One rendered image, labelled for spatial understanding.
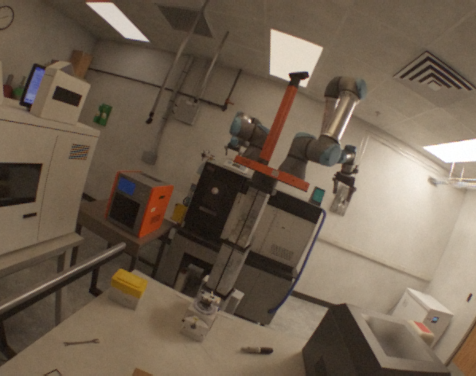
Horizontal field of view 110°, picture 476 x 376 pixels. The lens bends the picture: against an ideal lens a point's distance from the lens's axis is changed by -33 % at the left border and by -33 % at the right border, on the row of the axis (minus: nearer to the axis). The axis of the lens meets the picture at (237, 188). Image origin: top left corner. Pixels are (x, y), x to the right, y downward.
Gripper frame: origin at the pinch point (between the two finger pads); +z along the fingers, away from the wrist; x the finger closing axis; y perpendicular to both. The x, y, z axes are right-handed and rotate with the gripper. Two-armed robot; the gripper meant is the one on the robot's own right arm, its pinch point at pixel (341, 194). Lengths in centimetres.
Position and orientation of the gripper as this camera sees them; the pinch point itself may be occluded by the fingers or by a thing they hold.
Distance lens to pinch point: 159.7
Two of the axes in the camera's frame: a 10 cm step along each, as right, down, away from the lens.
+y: -9.4, 0.9, -3.4
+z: -0.5, 9.2, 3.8
